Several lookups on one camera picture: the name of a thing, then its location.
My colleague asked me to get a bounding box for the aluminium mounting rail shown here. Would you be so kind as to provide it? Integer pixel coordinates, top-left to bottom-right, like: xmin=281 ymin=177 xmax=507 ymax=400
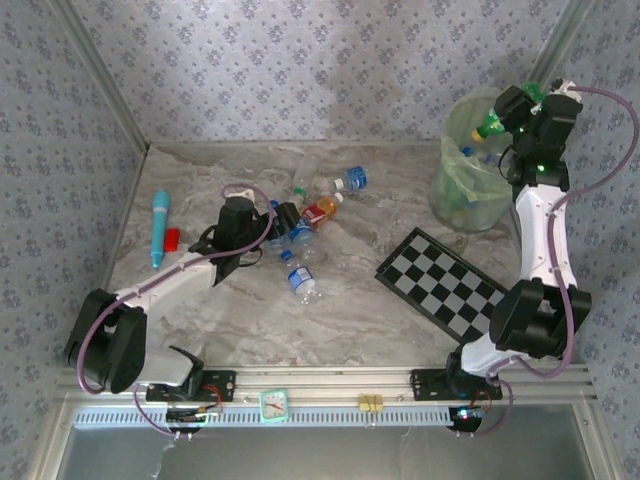
xmin=57 ymin=364 xmax=599 ymax=409

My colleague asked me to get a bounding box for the grey slotted cable duct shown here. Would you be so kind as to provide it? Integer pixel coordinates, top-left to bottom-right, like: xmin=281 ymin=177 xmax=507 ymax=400
xmin=73 ymin=405 xmax=456 ymax=430

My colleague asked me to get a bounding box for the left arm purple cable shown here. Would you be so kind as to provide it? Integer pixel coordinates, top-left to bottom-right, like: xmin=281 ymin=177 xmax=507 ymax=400
xmin=73 ymin=183 xmax=276 ymax=440

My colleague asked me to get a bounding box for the aluminium frame post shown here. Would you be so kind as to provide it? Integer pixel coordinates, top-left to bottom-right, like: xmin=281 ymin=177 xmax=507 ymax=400
xmin=529 ymin=0 xmax=599 ymax=91
xmin=49 ymin=0 xmax=151 ymax=156

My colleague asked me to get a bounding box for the black and grey chessboard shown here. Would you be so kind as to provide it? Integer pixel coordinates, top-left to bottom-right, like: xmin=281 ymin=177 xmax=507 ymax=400
xmin=374 ymin=227 xmax=511 ymax=346

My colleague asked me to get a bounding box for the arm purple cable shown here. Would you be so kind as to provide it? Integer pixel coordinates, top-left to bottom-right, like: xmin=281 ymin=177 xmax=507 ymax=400
xmin=457 ymin=85 xmax=640 ymax=440
xmin=73 ymin=183 xmax=276 ymax=440

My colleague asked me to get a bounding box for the green plastic bin liner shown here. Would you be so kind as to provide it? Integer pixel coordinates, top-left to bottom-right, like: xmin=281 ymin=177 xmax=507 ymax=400
xmin=439 ymin=134 xmax=509 ymax=204

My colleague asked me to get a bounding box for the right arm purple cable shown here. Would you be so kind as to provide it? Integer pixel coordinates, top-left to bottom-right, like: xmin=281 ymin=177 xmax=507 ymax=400
xmin=457 ymin=85 xmax=640 ymax=440

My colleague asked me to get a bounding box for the small blue-label bottle, white cap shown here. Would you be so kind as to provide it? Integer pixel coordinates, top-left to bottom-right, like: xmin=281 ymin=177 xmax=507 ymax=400
xmin=333 ymin=165 xmax=372 ymax=194

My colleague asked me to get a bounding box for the orange bottle, red label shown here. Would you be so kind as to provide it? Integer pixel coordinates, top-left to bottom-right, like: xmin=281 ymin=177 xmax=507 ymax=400
xmin=301 ymin=192 xmax=346 ymax=232

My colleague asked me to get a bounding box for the green mesh bin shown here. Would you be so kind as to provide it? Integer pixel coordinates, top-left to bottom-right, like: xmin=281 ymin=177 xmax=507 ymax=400
xmin=429 ymin=85 xmax=519 ymax=232

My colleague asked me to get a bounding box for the small green square clock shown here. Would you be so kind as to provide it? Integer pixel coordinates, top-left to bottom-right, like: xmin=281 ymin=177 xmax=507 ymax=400
xmin=258 ymin=388 xmax=290 ymax=425

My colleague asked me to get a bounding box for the blue toy marker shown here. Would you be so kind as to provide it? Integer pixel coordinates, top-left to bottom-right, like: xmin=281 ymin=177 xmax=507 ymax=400
xmin=151 ymin=189 xmax=172 ymax=270

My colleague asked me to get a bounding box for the blue-label water bottle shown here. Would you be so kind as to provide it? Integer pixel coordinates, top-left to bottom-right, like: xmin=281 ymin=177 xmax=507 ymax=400
xmin=460 ymin=144 xmax=504 ymax=169
xmin=285 ymin=219 xmax=326 ymax=264
xmin=281 ymin=249 xmax=324 ymax=307
xmin=264 ymin=199 xmax=285 ymax=254

